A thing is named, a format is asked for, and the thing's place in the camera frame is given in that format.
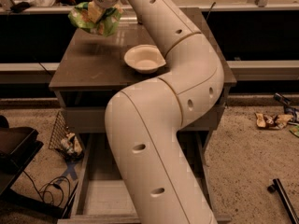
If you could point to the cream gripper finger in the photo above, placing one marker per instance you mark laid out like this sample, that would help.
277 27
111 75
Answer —
95 12

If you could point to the green rice chip bag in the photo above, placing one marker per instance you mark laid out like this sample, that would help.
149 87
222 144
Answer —
106 26

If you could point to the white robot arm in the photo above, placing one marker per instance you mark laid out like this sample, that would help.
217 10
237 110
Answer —
142 120

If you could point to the grey drawer cabinet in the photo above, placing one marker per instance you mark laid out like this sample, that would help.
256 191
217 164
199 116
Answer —
93 70

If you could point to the white paper bowl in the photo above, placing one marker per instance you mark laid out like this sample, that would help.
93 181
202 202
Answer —
145 59

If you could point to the black device on ledge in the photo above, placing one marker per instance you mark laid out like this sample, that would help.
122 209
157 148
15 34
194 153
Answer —
20 7

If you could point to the crumpled packet in basket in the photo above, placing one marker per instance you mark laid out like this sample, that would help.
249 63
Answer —
71 146

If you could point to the black tray stand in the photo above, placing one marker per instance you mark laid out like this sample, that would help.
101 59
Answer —
18 146

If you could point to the crumpled snack wrapper on floor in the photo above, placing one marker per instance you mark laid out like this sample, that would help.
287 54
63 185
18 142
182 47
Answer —
269 122

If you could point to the blue snack packet on floor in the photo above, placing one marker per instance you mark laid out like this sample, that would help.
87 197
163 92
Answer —
288 109

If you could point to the green packet at edge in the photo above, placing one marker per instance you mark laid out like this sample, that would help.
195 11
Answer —
295 130

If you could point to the black bar on floor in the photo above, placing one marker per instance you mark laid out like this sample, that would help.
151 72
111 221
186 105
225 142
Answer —
277 186

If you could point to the wire mesh basket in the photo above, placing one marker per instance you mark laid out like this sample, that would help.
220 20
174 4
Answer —
59 131

